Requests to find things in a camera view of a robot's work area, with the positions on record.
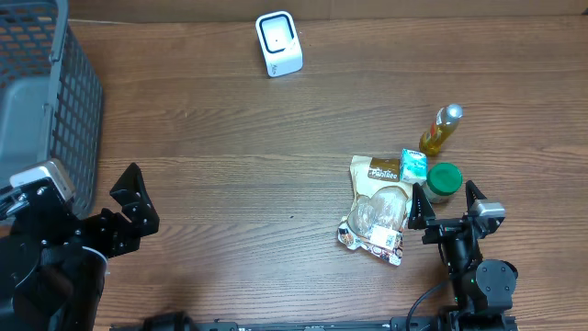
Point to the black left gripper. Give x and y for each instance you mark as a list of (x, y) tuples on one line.
[(112, 230)]

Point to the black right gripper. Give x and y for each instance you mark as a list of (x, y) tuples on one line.
[(440, 228)]

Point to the green lid jar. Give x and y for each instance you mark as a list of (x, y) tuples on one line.
[(442, 182)]

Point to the teal tissue pack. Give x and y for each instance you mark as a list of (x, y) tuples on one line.
[(413, 168)]

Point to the brown nut pouch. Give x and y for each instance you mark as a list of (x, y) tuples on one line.
[(381, 203)]

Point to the yellow drink bottle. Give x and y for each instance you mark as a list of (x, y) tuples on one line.
[(445, 123)]

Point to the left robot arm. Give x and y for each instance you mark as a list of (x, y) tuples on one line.
[(54, 264)]

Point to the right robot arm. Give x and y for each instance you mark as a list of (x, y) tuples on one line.
[(483, 288)]

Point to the white barcode scanner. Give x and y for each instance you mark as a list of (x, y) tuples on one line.
[(279, 43)]

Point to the grey plastic mesh basket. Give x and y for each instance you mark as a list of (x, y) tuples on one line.
[(51, 97)]

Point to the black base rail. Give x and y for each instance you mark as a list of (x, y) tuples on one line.
[(181, 321)]

